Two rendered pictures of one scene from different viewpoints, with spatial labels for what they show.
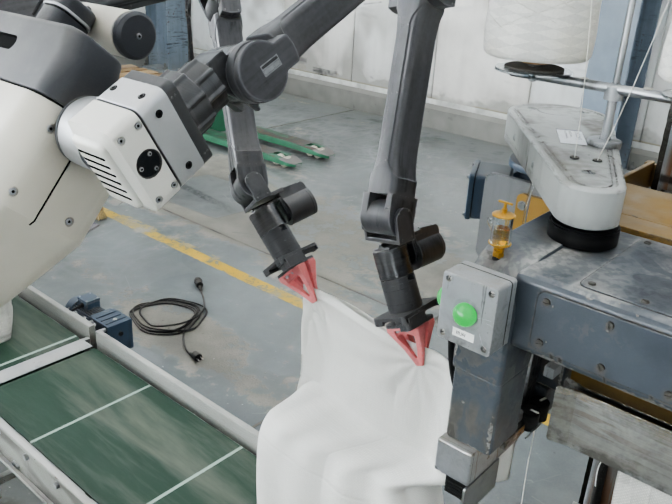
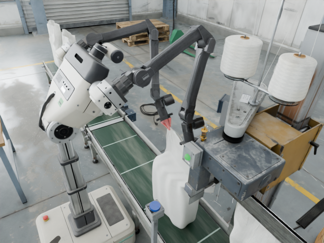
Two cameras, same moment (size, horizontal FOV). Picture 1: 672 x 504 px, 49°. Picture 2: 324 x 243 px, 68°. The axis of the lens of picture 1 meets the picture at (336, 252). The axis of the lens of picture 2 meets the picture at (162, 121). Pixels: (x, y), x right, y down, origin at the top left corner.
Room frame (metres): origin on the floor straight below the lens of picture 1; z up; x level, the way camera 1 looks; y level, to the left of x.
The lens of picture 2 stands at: (0.02, -0.25, 1.98)
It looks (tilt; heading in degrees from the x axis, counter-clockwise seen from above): 35 degrees down; 15
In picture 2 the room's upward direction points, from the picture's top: 2 degrees clockwise
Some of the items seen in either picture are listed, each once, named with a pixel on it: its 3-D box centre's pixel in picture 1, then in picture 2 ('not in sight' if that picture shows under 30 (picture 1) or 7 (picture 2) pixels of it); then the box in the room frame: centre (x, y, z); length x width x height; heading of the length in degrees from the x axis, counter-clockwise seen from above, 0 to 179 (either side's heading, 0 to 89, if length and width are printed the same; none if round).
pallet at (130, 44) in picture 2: not in sight; (142, 37); (6.41, 2.17, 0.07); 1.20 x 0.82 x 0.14; 138
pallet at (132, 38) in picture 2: not in sight; (143, 31); (6.43, 2.16, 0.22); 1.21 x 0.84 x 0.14; 140
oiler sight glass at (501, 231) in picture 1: (501, 229); (203, 133); (0.84, -0.20, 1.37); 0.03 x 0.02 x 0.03; 50
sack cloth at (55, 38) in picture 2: not in sight; (58, 47); (3.17, 2.36, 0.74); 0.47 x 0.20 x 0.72; 52
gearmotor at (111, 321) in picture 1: (92, 321); (125, 111); (2.33, 0.87, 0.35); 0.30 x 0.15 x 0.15; 50
